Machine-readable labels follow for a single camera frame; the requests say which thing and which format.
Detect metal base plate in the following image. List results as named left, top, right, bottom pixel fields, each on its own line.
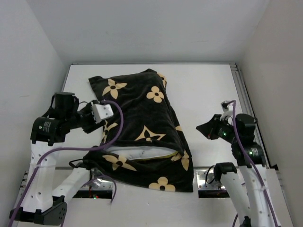
left=79, top=168, right=114, bottom=191
left=195, top=168, right=225, bottom=191

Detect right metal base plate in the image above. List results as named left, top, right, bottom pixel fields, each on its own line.
left=195, top=168, right=225, bottom=191

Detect white pillow with yellow edge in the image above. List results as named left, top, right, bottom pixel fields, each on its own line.
left=105, top=146, right=178, bottom=161

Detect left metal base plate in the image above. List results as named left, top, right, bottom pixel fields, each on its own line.
left=79, top=168, right=114, bottom=191

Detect aluminium table frame rail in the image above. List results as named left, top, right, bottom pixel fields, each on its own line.
left=230, top=63, right=270, bottom=168

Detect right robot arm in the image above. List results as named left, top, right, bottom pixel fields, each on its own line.
left=196, top=113, right=281, bottom=227

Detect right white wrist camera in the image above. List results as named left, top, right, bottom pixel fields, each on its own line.
left=220, top=100, right=236, bottom=121

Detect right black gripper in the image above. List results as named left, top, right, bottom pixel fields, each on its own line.
left=196, top=113, right=238, bottom=143

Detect black pillowcase with beige flowers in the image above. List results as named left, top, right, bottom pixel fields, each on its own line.
left=83, top=69, right=194, bottom=192

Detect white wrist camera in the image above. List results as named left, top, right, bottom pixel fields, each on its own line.
left=220, top=100, right=236, bottom=121
left=92, top=104, right=114, bottom=123

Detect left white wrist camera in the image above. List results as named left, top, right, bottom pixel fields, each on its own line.
left=92, top=104, right=114, bottom=123

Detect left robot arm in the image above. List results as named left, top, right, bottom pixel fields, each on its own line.
left=8, top=92, right=113, bottom=227

